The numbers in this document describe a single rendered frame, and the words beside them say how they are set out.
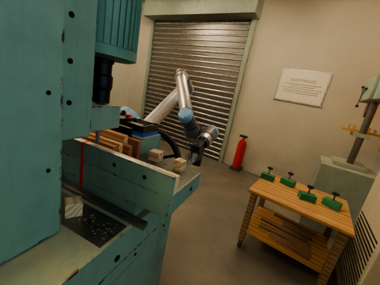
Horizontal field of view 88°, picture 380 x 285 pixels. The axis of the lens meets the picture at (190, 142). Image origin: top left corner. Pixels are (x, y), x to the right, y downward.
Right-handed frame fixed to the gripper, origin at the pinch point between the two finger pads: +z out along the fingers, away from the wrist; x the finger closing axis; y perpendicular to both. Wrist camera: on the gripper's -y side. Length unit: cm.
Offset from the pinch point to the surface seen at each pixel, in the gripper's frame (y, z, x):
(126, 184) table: 29, 47, 7
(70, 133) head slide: 44, 51, -3
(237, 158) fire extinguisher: -132, -196, -9
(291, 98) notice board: -34, -243, 42
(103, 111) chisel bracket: 44, 39, -6
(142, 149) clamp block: 25.5, 28.1, -3.5
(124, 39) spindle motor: 62, 32, -1
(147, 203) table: 27, 47, 14
